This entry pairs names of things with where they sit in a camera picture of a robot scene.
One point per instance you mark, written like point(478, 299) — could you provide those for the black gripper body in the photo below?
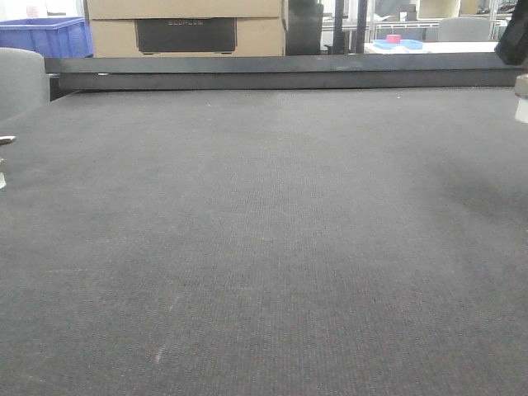
point(511, 49)

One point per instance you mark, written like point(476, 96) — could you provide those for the metal valve with white caps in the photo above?
point(521, 91)

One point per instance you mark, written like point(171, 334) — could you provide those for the lower cardboard box black print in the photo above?
point(255, 37)

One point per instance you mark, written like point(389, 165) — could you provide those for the upper cardboard box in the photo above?
point(129, 9)

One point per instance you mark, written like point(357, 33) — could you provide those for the metal valve at left edge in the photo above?
point(4, 140)

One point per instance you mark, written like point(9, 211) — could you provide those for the white background table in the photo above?
point(439, 48)

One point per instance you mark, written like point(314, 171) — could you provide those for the light blue tray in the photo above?
point(403, 43)

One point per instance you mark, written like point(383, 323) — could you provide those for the pink tape roll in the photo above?
point(393, 39)

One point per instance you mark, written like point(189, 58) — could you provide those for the black pillar stand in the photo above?
point(305, 20)

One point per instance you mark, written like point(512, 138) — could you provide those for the blue plastic crate background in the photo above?
point(55, 37)

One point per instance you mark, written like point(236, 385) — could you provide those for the grey chair back left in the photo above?
point(24, 83)

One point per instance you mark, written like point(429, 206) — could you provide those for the black conveyor side rail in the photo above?
point(178, 76)

